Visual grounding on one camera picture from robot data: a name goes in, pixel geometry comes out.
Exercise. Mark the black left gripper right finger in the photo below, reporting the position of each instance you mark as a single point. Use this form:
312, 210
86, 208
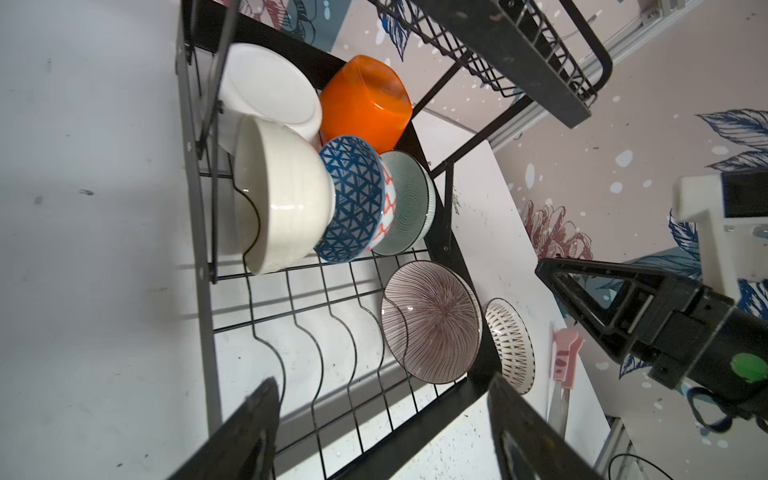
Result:
526, 447

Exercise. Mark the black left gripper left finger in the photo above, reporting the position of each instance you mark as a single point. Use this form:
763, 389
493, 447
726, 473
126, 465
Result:
244, 446

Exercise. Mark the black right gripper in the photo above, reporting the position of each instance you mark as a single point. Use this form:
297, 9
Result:
643, 311

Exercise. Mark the striped patterned bowl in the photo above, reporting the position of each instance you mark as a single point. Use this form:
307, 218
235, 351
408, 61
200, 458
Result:
431, 321

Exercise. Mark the light green glazed bowl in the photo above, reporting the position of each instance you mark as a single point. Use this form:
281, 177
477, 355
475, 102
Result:
414, 206

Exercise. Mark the blue patterned bowl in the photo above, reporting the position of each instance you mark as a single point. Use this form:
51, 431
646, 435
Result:
356, 171

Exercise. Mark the orange glass bowl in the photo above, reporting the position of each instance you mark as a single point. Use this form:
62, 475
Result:
367, 99

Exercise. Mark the white ceramic bowl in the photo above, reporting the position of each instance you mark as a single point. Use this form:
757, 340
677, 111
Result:
259, 82

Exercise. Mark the white bowl with brown pattern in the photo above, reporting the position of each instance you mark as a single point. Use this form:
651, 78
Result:
513, 344

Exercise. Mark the black wire dish rack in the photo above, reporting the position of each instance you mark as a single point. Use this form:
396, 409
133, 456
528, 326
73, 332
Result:
353, 303

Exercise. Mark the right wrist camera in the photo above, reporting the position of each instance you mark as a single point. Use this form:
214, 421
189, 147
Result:
729, 211

